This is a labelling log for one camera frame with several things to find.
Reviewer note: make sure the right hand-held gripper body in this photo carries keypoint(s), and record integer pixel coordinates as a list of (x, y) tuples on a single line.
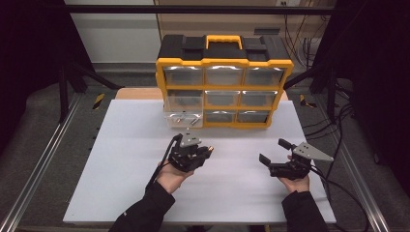
[(296, 167)]

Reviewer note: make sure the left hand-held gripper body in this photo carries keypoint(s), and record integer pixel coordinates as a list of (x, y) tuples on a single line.
[(183, 156)]

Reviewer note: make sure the small cylindrical battery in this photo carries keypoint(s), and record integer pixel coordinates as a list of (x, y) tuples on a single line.
[(179, 120), (210, 149), (194, 121)]

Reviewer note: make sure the clear plastic pulled-out drawer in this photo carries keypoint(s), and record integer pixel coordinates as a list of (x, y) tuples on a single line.
[(183, 106)]

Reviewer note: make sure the yellow black drawer organizer cabinet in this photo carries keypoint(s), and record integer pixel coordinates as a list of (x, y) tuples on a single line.
[(222, 53)]

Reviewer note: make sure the person's right hand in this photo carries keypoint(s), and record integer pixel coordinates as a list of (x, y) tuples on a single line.
[(296, 184)]

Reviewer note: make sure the person's left hand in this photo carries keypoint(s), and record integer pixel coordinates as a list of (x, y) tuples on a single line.
[(172, 179)]

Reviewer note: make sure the white table cover board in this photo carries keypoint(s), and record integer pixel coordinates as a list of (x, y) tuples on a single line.
[(225, 193)]

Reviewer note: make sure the yellow black floor tape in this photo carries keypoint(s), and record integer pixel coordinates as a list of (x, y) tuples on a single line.
[(99, 101), (305, 101)]

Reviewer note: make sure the black metal stand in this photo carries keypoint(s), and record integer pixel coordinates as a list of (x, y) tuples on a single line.
[(331, 93), (64, 90)]

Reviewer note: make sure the set of closed clear drawers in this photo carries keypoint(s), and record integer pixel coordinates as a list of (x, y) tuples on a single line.
[(224, 77)]

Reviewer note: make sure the aluminium frame rail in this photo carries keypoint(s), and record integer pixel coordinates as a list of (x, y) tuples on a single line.
[(42, 164), (361, 190)]

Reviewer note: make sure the grey wall outlet strip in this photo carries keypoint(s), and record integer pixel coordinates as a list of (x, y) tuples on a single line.
[(267, 31)]

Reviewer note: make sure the black horizontal frame bar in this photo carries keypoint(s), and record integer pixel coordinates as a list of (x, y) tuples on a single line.
[(193, 9)]

